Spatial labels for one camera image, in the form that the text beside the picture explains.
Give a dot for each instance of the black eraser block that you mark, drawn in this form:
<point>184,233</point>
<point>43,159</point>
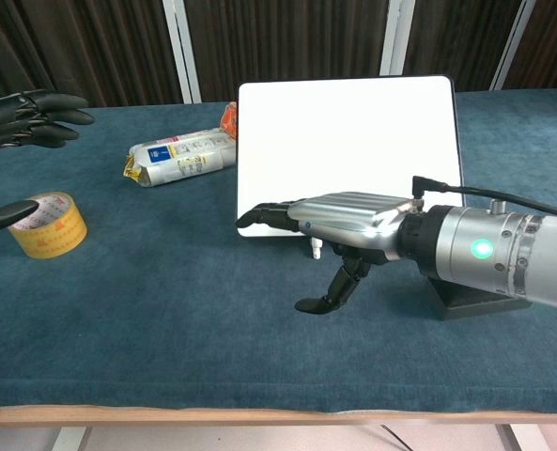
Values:
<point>470,300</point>

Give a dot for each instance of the yellow packing tape roll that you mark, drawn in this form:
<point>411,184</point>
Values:
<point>52,232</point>

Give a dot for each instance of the white snack package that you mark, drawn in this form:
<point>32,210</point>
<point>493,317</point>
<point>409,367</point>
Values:
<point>184,157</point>

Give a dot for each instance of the white whiteboard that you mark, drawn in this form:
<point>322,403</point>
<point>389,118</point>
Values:
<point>344,141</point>

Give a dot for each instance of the dark brown curtain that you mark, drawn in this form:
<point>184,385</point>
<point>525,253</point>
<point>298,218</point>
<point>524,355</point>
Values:
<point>283,42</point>

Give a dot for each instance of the blue table cloth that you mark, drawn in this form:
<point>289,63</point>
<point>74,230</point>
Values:
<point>165,305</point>

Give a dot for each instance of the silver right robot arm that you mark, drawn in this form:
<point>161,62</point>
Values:
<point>484,249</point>

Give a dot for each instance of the white frame post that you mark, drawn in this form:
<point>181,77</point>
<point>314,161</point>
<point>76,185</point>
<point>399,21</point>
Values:
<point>513,47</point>
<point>396,37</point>
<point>181,51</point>

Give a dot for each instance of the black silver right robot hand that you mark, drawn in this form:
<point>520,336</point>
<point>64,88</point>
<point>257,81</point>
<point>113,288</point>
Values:
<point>348,216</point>

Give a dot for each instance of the orange biscuit package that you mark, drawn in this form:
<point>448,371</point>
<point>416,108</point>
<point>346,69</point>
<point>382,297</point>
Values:
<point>230,119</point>

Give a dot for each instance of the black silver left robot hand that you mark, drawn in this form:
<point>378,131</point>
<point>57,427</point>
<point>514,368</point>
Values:
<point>48,105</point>

